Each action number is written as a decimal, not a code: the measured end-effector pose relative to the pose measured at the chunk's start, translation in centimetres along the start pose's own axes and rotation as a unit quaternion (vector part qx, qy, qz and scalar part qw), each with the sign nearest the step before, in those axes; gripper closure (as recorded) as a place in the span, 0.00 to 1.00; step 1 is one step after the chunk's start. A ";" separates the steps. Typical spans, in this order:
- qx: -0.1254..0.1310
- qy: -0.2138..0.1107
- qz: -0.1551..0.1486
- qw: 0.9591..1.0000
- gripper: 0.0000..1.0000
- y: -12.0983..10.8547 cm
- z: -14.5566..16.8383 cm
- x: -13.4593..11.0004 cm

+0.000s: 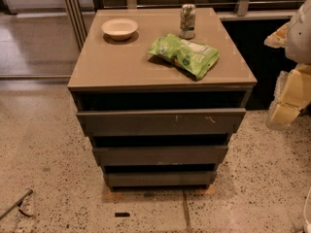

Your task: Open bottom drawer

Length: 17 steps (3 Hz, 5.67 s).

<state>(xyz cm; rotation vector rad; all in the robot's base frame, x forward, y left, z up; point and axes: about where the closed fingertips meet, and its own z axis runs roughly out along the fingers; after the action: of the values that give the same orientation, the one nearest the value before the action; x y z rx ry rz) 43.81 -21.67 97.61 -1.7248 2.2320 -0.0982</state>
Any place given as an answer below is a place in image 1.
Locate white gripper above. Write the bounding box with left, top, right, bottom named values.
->
left=266, top=63, right=311, bottom=130

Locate grey bottom drawer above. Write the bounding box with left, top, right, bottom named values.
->
left=104, top=171, right=217, bottom=187

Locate grey drawer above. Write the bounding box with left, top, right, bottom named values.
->
left=93, top=146, right=228, bottom=166
left=104, top=171, right=217, bottom=187
left=77, top=108, right=246, bottom=136

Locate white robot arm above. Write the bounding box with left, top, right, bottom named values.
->
left=264, top=0, right=311, bottom=130

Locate grey top drawer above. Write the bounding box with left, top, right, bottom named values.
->
left=77, top=108, right=246, bottom=136

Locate grey drawer cabinet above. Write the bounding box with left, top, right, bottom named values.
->
left=68, top=8, right=257, bottom=176

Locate grey middle drawer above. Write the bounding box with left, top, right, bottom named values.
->
left=93, top=146, right=228, bottom=166

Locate green chip bag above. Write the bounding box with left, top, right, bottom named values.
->
left=148, top=34, right=220, bottom=80

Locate white drink can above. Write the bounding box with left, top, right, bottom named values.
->
left=180, top=4, right=196, bottom=39

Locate white paper bowl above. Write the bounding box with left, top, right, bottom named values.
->
left=101, top=18, right=138, bottom=41

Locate small black floor object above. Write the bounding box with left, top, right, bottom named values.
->
left=115, top=212, right=130, bottom=217

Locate metal strip on floor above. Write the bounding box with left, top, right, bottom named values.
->
left=0, top=189, right=33, bottom=220

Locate sliding door frame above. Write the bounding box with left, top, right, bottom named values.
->
left=64, top=0, right=86, bottom=50

